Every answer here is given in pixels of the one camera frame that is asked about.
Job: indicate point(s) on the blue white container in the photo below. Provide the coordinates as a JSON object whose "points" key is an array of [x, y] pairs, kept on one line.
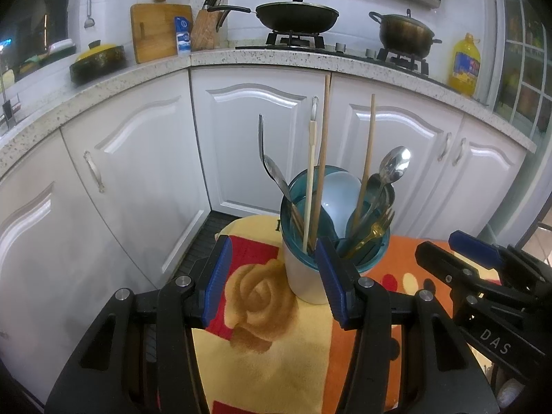
{"points": [[183, 36]]}

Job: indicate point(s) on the wooden cutting board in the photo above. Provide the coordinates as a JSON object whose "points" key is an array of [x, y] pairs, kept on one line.
{"points": [[155, 30]]}

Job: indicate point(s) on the white rice paddle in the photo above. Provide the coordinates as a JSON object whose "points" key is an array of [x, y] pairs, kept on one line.
{"points": [[340, 202]]}

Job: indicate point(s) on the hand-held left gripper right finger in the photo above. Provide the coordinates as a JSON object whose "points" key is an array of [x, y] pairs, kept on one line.
{"points": [[332, 280]]}

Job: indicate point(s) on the black pot with yellow lid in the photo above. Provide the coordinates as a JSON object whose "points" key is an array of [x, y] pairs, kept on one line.
{"points": [[99, 64]]}

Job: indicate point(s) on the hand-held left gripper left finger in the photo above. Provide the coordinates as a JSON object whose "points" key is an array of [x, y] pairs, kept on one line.
{"points": [[218, 280]]}

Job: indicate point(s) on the speckled stone countertop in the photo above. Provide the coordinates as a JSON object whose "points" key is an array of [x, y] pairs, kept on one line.
{"points": [[151, 69]]}

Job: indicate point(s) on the round silver soup spoon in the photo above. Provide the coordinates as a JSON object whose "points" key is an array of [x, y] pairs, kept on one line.
{"points": [[396, 164]]}

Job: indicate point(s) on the dark cooking pot with lid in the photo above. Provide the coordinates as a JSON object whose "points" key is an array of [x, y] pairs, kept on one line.
{"points": [[405, 34]]}

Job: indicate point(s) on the brown wooden chopstick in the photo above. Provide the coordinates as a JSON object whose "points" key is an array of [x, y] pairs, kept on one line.
{"points": [[369, 146], [323, 146]]}

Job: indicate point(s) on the black gas stove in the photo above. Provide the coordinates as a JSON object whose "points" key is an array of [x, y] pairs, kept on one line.
{"points": [[297, 41]]}

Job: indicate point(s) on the orange yellow printed blanket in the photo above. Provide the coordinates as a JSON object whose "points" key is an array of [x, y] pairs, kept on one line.
{"points": [[280, 353]]}

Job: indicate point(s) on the yellow cooking oil bottle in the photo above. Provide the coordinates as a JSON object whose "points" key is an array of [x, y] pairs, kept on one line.
{"points": [[465, 69]]}

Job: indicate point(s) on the white framed glass door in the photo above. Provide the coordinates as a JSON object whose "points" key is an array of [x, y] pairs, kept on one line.
{"points": [[526, 99]]}

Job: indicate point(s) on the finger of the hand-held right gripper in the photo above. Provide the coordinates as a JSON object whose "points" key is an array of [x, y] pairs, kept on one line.
{"points": [[474, 246], [440, 261]]}

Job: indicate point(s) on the floral utensil holder teal rim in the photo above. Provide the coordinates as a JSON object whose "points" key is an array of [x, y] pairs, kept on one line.
{"points": [[302, 276]]}

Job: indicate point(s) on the white cabinet door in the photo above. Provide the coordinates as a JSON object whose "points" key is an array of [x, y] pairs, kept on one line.
{"points": [[246, 146], [30, 267], [142, 172], [491, 181], [427, 198]]}

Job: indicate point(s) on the matte grey spoon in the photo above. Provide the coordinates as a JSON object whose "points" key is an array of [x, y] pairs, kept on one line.
{"points": [[272, 170]]}

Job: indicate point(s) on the wooden knife block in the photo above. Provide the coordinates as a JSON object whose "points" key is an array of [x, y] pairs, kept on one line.
{"points": [[202, 34]]}

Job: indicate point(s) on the small shiny spoon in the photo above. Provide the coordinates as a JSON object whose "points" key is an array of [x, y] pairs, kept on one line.
{"points": [[374, 187]]}

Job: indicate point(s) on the black wok with lid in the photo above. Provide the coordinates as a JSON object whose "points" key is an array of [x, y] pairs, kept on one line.
{"points": [[297, 17]]}

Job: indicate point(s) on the slim grey metal utensil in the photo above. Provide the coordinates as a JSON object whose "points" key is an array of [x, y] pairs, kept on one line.
{"points": [[261, 138]]}

